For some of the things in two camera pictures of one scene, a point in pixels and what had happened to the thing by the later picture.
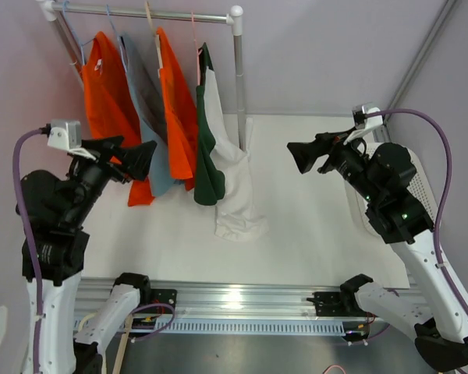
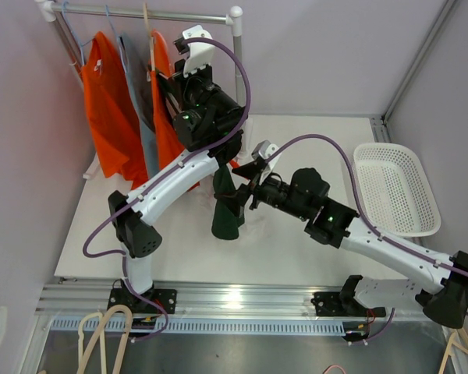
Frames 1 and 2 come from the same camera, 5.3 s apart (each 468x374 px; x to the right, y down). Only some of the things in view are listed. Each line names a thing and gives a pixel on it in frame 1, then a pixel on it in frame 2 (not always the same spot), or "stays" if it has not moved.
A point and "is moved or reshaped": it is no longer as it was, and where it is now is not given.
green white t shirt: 223,166 is moved or reshaped
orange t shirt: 111,107 stays
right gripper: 305,154 → 249,171
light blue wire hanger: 120,40 stays
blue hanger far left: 81,45 stays
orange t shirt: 182,113 is moved or reshaped
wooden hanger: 159,55 is moved or reshaped
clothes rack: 47,9 stays
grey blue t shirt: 142,64 stays
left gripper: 137,158 → 179,83
